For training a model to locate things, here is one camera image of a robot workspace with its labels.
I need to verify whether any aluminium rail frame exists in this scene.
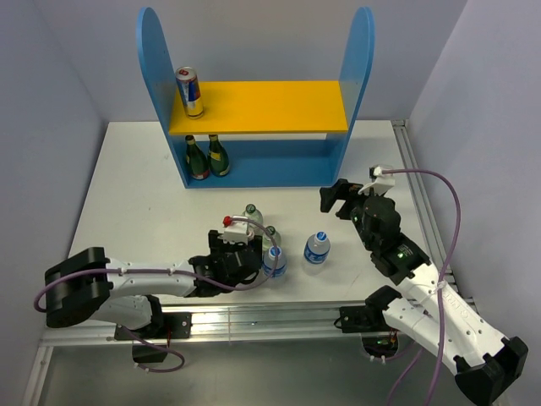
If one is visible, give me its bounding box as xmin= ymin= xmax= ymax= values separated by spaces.
xmin=20 ymin=119 xmax=487 ymax=406

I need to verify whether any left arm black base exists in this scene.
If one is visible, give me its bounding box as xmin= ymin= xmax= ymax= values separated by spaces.
xmin=114 ymin=312 xmax=192 ymax=365

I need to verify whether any plastic water bottle blue cap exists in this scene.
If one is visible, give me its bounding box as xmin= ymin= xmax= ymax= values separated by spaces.
xmin=262 ymin=246 xmax=287 ymax=279

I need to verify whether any clear glass bottle green cap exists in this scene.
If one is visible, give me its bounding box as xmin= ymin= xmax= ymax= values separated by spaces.
xmin=243 ymin=203 xmax=264 ymax=224

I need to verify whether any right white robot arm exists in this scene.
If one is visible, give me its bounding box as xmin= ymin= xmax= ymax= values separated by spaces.
xmin=320 ymin=178 xmax=528 ymax=405

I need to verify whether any blue and yellow shelf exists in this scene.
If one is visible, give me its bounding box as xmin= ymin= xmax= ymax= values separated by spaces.
xmin=136 ymin=7 xmax=375 ymax=189

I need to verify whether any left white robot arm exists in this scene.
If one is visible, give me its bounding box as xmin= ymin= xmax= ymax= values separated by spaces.
xmin=41 ymin=230 xmax=263 ymax=337

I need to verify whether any green bottle red label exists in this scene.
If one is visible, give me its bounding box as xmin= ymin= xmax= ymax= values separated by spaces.
xmin=185 ymin=135 xmax=210 ymax=180

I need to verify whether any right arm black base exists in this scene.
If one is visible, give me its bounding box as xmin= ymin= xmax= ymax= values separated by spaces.
xmin=333 ymin=305 xmax=398 ymax=357

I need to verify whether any green bottle yellow label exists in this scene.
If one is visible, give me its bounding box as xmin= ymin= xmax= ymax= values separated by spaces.
xmin=207 ymin=134 xmax=230 ymax=177

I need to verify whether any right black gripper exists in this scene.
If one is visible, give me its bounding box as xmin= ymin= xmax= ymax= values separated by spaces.
xmin=320 ymin=178 xmax=386 ymax=250

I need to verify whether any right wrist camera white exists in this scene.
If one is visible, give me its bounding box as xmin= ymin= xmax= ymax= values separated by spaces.
xmin=358 ymin=165 xmax=396 ymax=195

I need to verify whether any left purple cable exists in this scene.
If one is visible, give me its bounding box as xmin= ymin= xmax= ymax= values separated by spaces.
xmin=33 ymin=222 xmax=284 ymax=373

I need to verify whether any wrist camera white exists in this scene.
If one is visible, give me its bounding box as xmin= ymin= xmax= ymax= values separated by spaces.
xmin=222 ymin=216 xmax=254 ymax=244
xmin=358 ymin=165 xmax=396 ymax=195

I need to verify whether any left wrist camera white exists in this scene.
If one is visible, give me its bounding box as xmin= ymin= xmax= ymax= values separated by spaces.
xmin=222 ymin=216 xmax=254 ymax=244

